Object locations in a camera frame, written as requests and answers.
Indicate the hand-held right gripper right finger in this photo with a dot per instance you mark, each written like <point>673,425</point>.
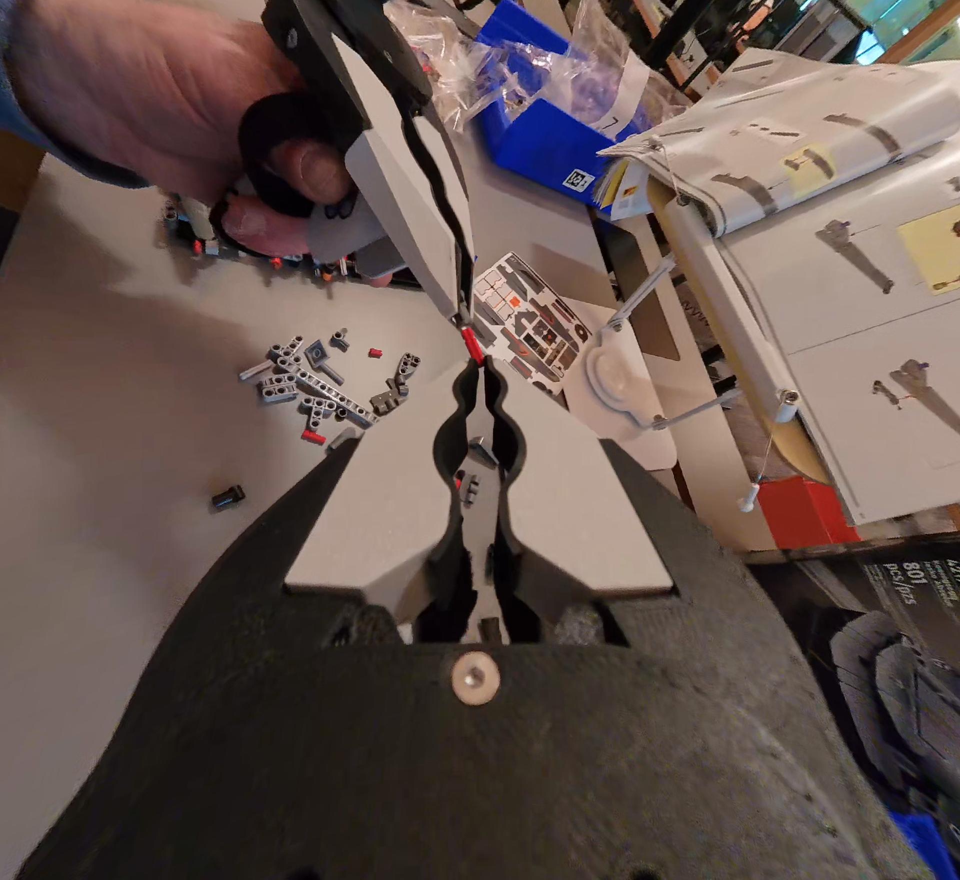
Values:
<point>585,520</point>

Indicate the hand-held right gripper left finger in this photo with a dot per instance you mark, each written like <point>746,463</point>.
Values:
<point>367,520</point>

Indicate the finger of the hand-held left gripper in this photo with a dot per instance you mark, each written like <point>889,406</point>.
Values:
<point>454,189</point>
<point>405,219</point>

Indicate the long red lego pin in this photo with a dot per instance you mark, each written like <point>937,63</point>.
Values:
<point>472,346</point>
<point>313,437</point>

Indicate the lego car chassis assembly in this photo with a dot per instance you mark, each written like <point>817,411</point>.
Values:
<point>247,261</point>

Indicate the grey curved lego slope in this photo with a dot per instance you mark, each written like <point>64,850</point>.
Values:
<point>343,437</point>

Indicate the light grey T-shaped lego beam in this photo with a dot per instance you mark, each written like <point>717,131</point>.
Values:
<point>319,409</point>

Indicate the dark grey lego hinge plate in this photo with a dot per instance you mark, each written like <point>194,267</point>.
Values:
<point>388,400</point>

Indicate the shiny grey curved lego piece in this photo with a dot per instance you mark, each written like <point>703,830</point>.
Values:
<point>480,452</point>

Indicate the long light grey lego beam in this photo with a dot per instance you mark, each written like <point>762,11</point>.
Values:
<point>334,394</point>

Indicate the dark grey lego pin connector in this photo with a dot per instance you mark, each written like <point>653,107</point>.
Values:
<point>340,340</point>

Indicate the chunky black lego connector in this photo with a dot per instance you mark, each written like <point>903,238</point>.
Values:
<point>227,498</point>

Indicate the dark grey cross-hole lego beam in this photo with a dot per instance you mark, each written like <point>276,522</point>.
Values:
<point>409,366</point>

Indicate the light grey double lego beam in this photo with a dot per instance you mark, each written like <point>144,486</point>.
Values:
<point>279,388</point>

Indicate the grey square lego plate bar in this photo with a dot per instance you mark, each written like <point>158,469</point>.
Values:
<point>319,355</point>

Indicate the light grey L-shaped lego beam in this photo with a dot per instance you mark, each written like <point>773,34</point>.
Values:
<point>285,349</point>

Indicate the light grey lego axle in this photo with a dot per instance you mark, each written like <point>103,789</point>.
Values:
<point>255,370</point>

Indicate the person's left hand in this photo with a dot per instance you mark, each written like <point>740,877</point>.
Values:
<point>150,84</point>

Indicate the blue plastic bin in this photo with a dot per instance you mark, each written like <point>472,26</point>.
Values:
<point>540,137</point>

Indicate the clear plastic bags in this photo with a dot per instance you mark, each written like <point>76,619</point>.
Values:
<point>510,62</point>

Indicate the white desk stand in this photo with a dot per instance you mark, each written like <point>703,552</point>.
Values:
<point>622,385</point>

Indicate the sticker sheet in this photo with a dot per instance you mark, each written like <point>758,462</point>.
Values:
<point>532,325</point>

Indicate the red plastic tray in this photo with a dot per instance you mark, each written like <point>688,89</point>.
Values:
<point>806,516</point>

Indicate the open instruction booklet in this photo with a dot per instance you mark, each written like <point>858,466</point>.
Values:
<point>825,219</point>

